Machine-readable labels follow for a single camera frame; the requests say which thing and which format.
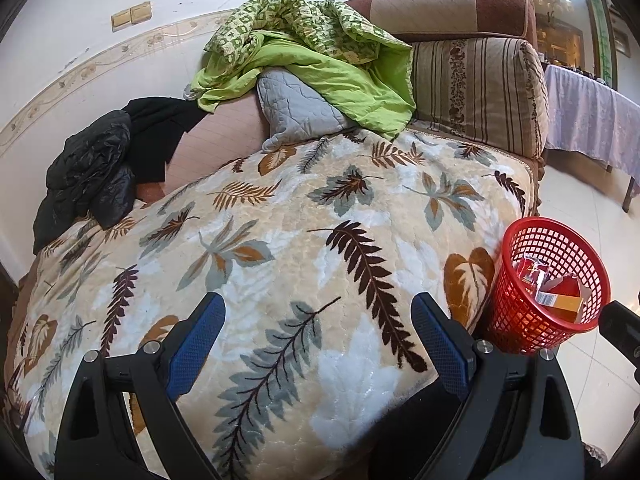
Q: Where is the glass display cabinet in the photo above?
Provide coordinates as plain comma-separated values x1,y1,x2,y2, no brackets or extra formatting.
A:
470,0,640,91

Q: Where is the black puffer jacket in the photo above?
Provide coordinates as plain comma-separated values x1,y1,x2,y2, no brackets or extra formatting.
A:
32,110,138,256

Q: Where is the green patterned quilt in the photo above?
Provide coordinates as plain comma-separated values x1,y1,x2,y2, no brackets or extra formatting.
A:
192,0,418,142

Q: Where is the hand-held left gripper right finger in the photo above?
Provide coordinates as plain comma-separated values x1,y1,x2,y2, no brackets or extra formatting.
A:
410,291,587,480

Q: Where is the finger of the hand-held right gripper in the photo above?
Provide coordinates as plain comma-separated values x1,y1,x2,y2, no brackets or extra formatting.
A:
599,300,640,361

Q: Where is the red plastic basket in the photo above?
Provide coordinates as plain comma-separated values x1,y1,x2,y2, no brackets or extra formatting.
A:
482,216,612,356

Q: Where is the grey quilted pillow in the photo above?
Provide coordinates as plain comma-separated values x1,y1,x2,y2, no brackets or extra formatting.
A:
255,67,358,155

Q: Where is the white and red box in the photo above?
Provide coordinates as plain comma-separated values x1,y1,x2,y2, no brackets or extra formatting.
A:
514,255,547,303

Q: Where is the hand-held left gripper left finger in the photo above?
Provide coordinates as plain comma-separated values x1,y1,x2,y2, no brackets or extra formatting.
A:
55,291,226,480

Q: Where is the orange box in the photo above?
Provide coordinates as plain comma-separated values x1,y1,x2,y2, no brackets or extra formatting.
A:
537,292,586,323

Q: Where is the black cloth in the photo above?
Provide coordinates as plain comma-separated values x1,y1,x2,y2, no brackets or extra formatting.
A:
120,96,211,186

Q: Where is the lilac tablecloth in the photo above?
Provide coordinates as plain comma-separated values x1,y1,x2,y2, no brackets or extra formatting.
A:
542,64,640,183

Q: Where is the leaf print blanket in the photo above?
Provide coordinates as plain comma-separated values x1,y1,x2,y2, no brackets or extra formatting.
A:
0,127,543,480

